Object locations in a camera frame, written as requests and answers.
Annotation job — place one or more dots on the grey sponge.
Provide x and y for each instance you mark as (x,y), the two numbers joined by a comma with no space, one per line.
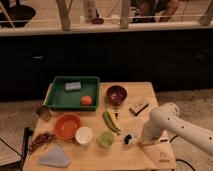
(73,86)

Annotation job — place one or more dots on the yellow corn toy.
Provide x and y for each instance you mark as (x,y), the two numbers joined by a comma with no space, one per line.
(113,118)

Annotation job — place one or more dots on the orange tomato toy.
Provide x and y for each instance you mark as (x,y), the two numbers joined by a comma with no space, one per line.
(86,100)

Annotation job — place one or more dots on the white small bowl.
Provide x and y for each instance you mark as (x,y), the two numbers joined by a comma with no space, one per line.
(84,135)

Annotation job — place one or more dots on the green cup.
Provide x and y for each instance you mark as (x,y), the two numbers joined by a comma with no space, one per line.
(106,139)

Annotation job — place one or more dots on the metal cup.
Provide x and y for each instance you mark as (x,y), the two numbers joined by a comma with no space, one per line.
(44,113)

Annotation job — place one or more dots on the green plastic tray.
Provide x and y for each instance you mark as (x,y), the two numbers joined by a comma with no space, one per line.
(59,98)

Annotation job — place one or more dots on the red bowl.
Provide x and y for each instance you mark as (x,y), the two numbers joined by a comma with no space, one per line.
(66,126)

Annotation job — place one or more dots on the black wok pan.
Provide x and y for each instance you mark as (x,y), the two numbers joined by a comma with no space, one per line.
(19,14)

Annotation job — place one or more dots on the seated person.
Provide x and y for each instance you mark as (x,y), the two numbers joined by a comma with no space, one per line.
(146,10)

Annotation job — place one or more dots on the white dish brush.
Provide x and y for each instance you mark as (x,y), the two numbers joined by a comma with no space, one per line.
(130,138)

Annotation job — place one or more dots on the red grape bunch toy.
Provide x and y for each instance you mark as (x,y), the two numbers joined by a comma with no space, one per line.
(39,140)

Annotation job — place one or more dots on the dark purple bowl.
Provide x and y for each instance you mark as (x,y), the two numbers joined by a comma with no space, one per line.
(116,95)

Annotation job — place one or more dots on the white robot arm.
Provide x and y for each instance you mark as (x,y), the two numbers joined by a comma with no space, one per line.
(165,117)

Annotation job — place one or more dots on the wooden block brush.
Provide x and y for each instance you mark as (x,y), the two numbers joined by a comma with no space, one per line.
(137,107)

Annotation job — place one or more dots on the light blue cloth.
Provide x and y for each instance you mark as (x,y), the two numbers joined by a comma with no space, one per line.
(55,157)

